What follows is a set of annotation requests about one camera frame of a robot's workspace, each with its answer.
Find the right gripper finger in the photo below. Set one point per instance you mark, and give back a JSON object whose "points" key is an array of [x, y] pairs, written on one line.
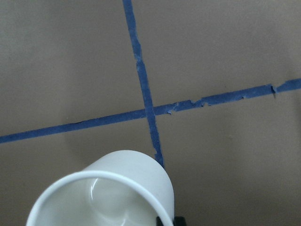
{"points": [[179, 219]]}

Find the white smiley face mug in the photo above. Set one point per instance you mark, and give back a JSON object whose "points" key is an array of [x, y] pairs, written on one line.
{"points": [[123, 188]]}

